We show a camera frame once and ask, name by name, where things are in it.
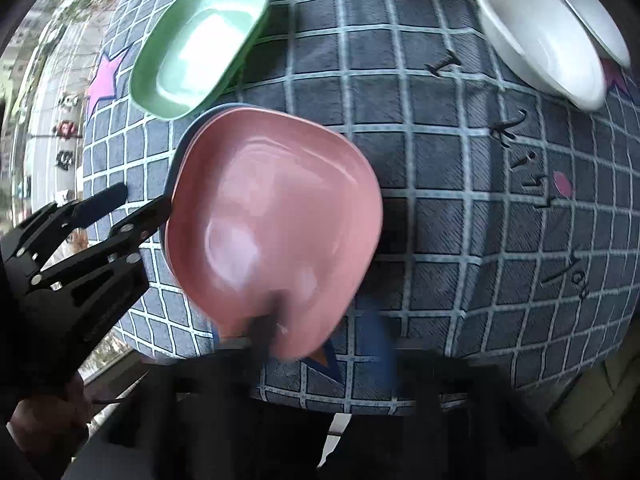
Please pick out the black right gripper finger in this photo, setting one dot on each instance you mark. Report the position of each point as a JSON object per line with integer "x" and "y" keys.
{"x": 263, "y": 329}

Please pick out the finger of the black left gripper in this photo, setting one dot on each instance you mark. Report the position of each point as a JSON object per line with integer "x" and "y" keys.
{"x": 89, "y": 211}
{"x": 127, "y": 235}

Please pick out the pink square plate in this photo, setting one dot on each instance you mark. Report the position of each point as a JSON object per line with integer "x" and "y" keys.
{"x": 269, "y": 203}

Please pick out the white paper bowl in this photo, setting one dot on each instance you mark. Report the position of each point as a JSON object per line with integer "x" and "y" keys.
{"x": 602, "y": 30}
{"x": 545, "y": 46}

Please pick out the person's left hand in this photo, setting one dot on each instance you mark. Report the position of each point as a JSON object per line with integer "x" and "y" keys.
{"x": 49, "y": 430}

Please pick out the blue square plate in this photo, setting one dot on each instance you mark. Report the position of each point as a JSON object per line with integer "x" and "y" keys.
{"x": 181, "y": 159}

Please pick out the green square plate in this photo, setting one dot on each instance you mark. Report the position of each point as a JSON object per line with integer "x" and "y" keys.
{"x": 192, "y": 53}

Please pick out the grey checked tablecloth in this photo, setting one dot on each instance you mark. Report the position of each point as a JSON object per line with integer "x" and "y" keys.
{"x": 511, "y": 219}

